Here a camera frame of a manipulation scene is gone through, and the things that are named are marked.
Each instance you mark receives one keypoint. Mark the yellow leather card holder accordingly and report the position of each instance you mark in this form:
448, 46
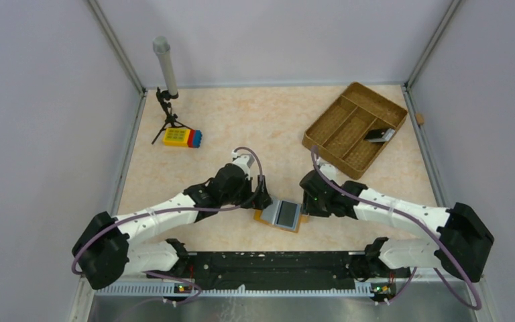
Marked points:
269, 215

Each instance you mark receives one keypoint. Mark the woven brown divided tray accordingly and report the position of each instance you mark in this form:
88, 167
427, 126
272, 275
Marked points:
339, 133

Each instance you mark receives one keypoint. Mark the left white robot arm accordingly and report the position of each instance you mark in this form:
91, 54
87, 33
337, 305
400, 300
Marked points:
112, 247

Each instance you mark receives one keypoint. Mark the grey silver cards in tray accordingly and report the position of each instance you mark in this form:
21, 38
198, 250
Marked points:
381, 135

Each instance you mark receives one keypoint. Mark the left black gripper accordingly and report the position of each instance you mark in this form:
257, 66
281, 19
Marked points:
259, 200

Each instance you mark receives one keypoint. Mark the small wooden block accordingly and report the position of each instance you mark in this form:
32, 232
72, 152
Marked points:
419, 119

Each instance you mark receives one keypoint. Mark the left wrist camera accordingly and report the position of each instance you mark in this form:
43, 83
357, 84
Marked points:
244, 161

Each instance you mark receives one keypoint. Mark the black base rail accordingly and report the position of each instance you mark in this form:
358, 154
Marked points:
340, 270

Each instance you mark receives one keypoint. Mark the grey cylinder on tripod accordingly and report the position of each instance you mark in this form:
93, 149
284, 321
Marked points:
162, 49

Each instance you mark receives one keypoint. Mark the small black tripod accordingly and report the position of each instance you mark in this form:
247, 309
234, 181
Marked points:
171, 121

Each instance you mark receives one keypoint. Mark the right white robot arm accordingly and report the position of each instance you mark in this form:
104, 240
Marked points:
454, 239

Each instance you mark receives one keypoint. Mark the grey slotted cable duct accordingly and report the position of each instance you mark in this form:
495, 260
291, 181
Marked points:
170, 289

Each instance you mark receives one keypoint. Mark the red blue toy bricks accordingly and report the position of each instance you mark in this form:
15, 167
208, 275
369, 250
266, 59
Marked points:
195, 138

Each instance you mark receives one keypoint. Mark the black credit card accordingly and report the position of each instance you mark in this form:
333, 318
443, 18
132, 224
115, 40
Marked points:
287, 214

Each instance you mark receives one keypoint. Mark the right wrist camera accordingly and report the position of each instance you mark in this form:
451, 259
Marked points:
329, 171

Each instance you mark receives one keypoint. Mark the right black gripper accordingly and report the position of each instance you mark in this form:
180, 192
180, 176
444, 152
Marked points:
309, 208

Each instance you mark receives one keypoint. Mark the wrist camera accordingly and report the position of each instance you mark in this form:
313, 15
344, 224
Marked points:
244, 161
329, 171

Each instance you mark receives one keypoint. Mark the yellow toy brick block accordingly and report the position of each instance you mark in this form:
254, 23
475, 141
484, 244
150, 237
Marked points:
177, 137

